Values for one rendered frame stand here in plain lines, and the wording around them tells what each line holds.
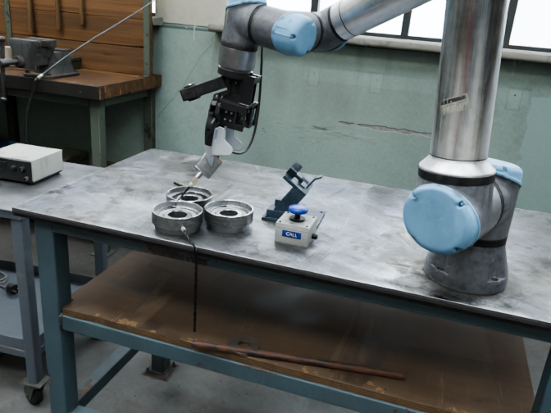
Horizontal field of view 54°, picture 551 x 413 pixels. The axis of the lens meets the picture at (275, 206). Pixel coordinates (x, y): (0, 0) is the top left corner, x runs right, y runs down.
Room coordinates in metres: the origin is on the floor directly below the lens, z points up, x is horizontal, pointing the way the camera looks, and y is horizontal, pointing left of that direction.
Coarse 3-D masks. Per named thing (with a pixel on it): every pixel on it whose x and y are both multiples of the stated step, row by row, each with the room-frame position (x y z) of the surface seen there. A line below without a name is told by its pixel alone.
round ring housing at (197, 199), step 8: (168, 192) 1.15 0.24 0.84; (176, 192) 1.18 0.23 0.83; (200, 192) 1.19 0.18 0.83; (208, 192) 1.18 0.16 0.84; (168, 200) 1.12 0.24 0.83; (176, 200) 1.10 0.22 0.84; (184, 200) 1.16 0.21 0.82; (192, 200) 1.17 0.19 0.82; (200, 200) 1.11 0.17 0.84; (208, 200) 1.12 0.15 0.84
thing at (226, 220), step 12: (216, 204) 1.11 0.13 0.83; (228, 204) 1.12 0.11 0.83; (240, 204) 1.12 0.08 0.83; (204, 216) 1.06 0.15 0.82; (216, 216) 1.03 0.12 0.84; (228, 216) 1.02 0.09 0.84; (240, 216) 1.03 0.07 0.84; (252, 216) 1.06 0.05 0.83; (216, 228) 1.03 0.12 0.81; (228, 228) 1.02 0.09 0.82; (240, 228) 1.04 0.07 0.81
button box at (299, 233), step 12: (288, 216) 1.04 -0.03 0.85; (300, 216) 1.04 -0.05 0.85; (312, 216) 1.05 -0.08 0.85; (276, 228) 1.01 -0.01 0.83; (288, 228) 1.00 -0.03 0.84; (300, 228) 0.99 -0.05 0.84; (312, 228) 1.02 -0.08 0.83; (276, 240) 1.00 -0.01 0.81; (288, 240) 1.00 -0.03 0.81; (300, 240) 0.99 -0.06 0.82
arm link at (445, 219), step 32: (448, 0) 0.83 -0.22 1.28; (480, 0) 0.79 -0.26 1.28; (448, 32) 0.82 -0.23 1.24; (480, 32) 0.79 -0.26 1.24; (448, 64) 0.81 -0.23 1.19; (480, 64) 0.79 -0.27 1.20; (448, 96) 0.80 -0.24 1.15; (480, 96) 0.78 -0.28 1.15; (448, 128) 0.79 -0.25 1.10; (480, 128) 0.78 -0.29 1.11; (448, 160) 0.79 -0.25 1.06; (480, 160) 0.79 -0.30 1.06; (416, 192) 0.78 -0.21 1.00; (448, 192) 0.75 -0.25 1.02; (480, 192) 0.77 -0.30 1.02; (416, 224) 0.78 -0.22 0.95; (448, 224) 0.75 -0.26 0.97; (480, 224) 0.76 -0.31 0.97
